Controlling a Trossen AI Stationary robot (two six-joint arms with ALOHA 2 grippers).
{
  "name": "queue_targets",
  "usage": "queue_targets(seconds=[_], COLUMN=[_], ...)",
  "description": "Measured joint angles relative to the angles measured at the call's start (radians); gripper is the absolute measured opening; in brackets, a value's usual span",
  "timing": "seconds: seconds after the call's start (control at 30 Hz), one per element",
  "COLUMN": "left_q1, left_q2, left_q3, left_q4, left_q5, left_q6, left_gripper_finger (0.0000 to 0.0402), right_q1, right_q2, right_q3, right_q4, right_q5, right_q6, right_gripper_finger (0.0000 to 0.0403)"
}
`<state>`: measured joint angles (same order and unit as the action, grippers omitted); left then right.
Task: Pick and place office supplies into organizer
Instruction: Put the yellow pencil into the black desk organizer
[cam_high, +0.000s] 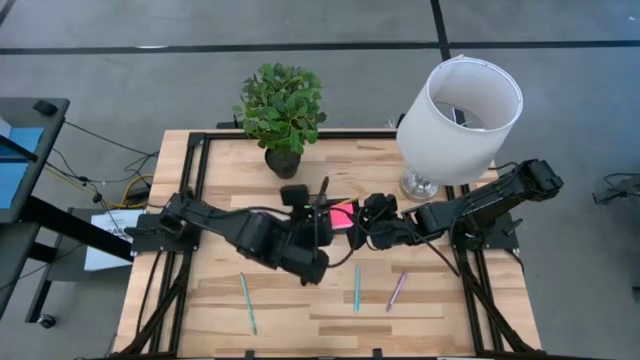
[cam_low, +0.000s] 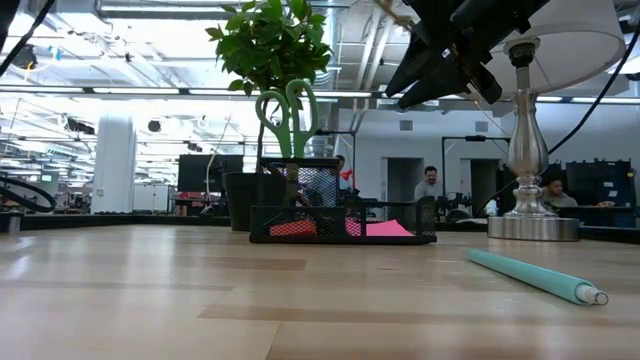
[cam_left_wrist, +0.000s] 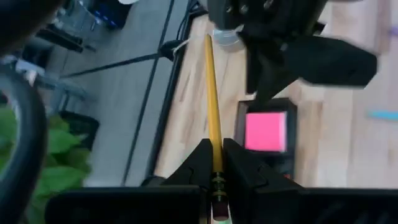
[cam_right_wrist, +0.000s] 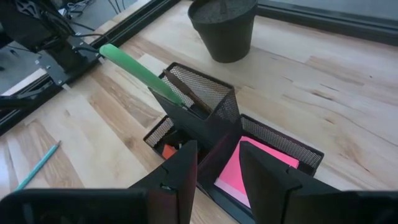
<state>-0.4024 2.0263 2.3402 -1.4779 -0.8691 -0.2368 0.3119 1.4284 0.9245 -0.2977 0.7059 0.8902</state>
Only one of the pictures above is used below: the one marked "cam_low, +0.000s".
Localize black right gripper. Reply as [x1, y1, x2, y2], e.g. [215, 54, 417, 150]
[384, 0, 551, 109]

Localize green handled scissors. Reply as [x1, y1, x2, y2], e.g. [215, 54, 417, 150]
[254, 78, 320, 160]

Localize pink sticky notes pad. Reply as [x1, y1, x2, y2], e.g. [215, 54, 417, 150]
[344, 218, 415, 238]

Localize teal pen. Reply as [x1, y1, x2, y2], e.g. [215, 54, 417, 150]
[467, 248, 610, 307]

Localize black mesh desk organizer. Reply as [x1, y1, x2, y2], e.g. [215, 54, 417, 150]
[248, 157, 438, 245]

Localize person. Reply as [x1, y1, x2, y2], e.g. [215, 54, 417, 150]
[413, 165, 446, 202]
[541, 173, 580, 209]
[333, 153, 354, 194]

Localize silver table lamp white shade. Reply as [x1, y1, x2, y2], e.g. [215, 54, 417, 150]
[479, 0, 629, 242]

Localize black background equipment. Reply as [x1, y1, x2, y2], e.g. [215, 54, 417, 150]
[434, 192, 474, 224]

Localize green potted plant black pot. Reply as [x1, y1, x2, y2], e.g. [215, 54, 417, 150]
[204, 0, 334, 232]

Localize dark blue storage cabinet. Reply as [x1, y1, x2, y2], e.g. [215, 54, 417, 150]
[564, 158, 637, 229]

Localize red sticky notes pad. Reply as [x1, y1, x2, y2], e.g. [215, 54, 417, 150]
[269, 219, 318, 237]

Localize black monitor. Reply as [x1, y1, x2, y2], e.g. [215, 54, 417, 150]
[177, 153, 245, 194]

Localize white round column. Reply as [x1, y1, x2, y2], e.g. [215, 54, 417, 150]
[91, 112, 138, 215]

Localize black ceiling device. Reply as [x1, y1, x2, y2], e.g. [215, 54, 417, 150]
[12, 44, 39, 70]

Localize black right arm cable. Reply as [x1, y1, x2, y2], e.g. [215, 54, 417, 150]
[472, 24, 640, 219]

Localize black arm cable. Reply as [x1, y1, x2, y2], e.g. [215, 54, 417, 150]
[472, 24, 640, 219]
[0, 0, 57, 77]

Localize black table frame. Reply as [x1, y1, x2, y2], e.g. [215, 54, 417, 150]
[0, 212, 640, 245]

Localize black looped hose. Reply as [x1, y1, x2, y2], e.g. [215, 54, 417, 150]
[0, 174, 58, 214]

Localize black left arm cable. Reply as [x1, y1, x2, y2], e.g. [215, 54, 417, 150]
[0, 0, 57, 77]

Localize grey metal post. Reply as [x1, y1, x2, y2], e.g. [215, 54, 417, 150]
[0, 212, 24, 234]

